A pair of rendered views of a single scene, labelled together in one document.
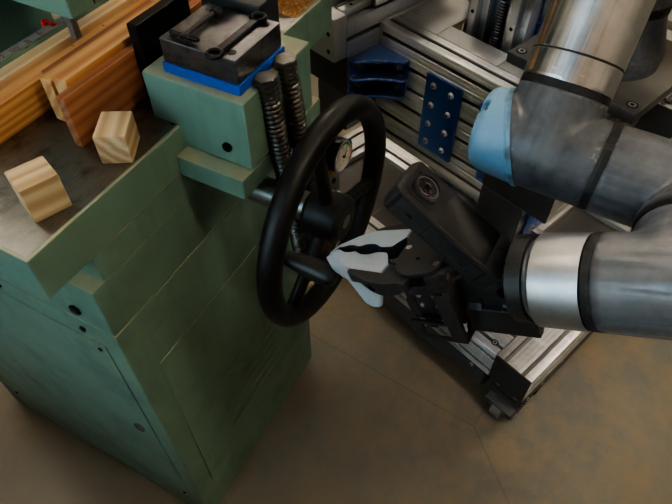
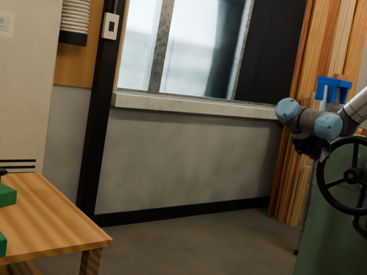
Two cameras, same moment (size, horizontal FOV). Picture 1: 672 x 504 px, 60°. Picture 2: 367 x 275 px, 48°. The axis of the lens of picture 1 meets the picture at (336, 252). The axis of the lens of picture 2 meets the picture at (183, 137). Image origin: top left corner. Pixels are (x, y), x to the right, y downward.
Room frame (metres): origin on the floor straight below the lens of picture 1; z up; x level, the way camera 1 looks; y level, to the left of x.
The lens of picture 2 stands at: (0.32, -1.57, 1.11)
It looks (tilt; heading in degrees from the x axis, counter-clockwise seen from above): 11 degrees down; 107
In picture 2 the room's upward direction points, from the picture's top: 11 degrees clockwise
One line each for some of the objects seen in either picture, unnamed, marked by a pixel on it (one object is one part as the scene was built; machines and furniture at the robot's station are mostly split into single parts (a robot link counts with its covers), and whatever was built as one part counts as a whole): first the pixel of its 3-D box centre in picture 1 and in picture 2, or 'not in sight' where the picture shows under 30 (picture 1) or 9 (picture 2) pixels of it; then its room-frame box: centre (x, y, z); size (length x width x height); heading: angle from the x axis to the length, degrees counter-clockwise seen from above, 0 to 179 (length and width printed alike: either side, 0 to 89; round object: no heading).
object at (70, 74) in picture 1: (125, 65); not in sight; (0.61, 0.25, 0.94); 0.18 x 0.02 x 0.07; 152
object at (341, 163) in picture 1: (334, 157); not in sight; (0.78, 0.00, 0.65); 0.06 x 0.04 x 0.08; 152
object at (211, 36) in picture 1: (229, 30); not in sight; (0.60, 0.12, 0.99); 0.13 x 0.11 x 0.06; 152
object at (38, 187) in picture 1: (39, 189); not in sight; (0.42, 0.29, 0.92); 0.04 x 0.04 x 0.04; 41
